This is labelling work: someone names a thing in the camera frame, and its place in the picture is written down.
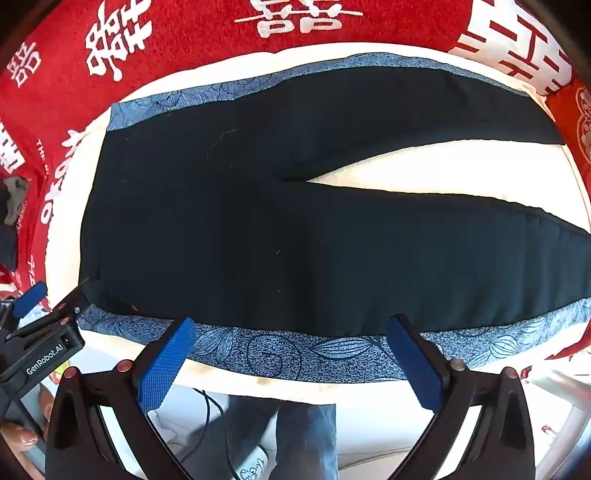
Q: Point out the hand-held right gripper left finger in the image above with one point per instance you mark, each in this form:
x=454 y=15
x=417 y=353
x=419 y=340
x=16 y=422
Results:
x=166 y=364

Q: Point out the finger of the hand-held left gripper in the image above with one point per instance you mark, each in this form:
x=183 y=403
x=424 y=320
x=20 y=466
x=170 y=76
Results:
x=74 y=302
x=30 y=297

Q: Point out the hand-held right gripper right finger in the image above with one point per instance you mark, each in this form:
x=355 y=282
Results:
x=415 y=364

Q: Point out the black pants with blue trim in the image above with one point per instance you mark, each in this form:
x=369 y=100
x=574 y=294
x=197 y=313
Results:
x=231 y=230

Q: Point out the person's left hand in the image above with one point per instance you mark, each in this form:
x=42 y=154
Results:
x=21 y=443

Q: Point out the dark navy cloth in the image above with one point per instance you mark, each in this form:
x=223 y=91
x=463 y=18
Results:
x=7 y=244

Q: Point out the grey cloth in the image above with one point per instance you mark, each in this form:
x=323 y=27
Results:
x=14 y=196

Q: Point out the white slipper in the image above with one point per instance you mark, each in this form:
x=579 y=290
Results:
x=249 y=466

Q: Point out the person's legs in jeans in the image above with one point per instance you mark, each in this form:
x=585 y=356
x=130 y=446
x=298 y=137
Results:
x=300 y=438

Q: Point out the cream bed sheet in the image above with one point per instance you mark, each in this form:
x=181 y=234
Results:
x=438 y=170

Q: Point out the red blanket with white characters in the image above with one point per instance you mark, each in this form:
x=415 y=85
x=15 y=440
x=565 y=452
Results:
x=184 y=37

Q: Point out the red floral quilt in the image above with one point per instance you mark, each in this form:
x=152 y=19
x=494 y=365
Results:
x=577 y=120

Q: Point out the white metal frame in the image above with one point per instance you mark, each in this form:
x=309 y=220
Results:
x=558 y=383

